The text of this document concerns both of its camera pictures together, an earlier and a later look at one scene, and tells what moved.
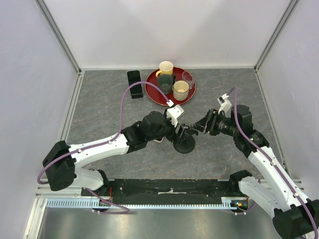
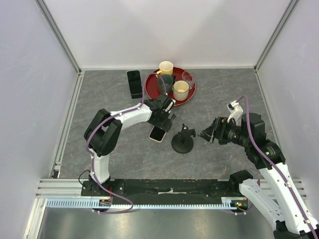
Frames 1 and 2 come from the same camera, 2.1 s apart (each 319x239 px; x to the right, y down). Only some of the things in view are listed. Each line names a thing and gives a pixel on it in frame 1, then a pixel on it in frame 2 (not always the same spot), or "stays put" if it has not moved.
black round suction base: x=184 y=144 stays put
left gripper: x=181 y=134 → x=165 y=125
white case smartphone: x=133 y=76 stays put
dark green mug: x=165 y=82 stays put
